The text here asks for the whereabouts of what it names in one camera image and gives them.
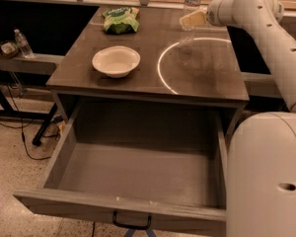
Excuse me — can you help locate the clear plastic water bottle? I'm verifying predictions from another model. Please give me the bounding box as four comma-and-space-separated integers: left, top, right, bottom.
179, 0, 203, 47

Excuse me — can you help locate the grey side shelf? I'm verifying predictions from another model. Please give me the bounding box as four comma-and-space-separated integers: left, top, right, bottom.
0, 53, 63, 75
242, 72, 282, 99

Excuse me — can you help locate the grey side shelf left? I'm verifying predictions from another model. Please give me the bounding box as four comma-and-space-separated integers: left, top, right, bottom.
0, 53, 63, 75

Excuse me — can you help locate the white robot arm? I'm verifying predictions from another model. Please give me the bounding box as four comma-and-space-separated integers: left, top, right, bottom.
180, 0, 296, 237

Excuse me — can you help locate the small water bottle on shelf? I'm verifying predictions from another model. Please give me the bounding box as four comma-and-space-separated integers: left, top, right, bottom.
14, 29, 34, 58

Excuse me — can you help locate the round tape roll on shelf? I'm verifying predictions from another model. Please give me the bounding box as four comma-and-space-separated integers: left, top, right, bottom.
0, 41, 19, 59

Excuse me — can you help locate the black drawer handle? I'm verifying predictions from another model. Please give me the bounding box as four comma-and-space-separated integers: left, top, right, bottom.
111, 211, 152, 230

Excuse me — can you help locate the black floor cable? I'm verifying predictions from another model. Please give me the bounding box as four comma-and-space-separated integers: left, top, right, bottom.
0, 49, 62, 162

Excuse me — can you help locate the grey wooden drawer cabinet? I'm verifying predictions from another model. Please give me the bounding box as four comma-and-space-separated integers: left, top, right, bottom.
47, 7, 249, 134

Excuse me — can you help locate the open grey top drawer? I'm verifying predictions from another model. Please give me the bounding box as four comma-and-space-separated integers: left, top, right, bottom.
14, 99, 226, 237

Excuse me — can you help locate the green chip bag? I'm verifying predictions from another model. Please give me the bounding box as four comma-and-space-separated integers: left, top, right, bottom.
103, 7, 139, 35

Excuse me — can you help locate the white paper bowl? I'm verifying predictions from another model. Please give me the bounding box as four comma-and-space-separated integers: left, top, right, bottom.
92, 45, 140, 78

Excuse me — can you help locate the grey side shelf right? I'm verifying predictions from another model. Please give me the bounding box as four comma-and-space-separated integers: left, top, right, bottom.
242, 72, 282, 99

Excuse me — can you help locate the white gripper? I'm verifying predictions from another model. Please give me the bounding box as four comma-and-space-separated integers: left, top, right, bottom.
180, 0, 235, 27

